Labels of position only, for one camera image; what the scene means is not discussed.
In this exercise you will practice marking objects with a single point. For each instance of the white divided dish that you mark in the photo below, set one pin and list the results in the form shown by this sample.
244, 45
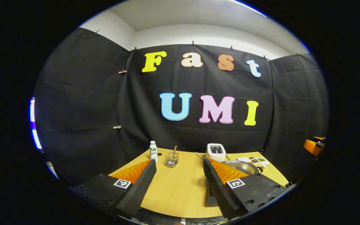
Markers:
259, 162

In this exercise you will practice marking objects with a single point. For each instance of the white toaster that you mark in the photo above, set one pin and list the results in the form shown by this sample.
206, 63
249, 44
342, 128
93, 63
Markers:
216, 153

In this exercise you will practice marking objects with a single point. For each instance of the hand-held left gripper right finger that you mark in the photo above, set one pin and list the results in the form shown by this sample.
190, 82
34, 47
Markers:
216, 187

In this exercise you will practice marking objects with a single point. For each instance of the white milk drink bottle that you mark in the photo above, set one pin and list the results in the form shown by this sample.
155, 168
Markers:
153, 153

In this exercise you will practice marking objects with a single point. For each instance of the black induction cooktop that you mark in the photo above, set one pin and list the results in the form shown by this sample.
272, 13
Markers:
212, 197

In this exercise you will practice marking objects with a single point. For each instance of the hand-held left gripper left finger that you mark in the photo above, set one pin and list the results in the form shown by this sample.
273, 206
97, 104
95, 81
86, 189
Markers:
142, 184

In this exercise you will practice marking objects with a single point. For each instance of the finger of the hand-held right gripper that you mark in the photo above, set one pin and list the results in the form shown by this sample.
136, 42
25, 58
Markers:
311, 147

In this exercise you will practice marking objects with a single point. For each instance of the stainless steel pot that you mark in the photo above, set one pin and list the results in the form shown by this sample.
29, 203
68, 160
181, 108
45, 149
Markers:
242, 166

